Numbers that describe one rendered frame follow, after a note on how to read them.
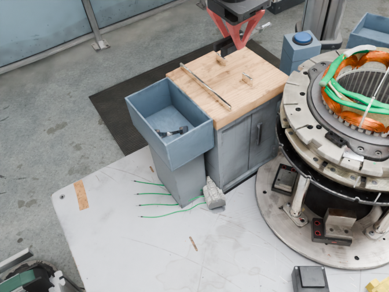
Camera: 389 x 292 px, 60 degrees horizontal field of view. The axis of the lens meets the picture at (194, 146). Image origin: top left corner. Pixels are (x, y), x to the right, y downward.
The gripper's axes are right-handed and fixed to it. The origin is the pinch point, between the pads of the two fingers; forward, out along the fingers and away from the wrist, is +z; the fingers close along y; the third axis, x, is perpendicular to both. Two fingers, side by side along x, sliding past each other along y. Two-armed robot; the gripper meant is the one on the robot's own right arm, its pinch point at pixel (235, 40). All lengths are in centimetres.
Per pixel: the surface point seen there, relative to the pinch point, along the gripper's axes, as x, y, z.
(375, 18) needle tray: 43.4, 1.4, 15.2
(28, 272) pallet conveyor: -58, -7, 40
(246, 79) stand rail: 2.9, 0.1, 10.9
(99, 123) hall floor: -15, -119, 123
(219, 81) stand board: -1.2, -4.1, 12.2
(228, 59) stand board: 5.3, -8.8, 12.7
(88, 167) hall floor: -35, -91, 121
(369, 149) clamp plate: 4.6, 27.4, 7.5
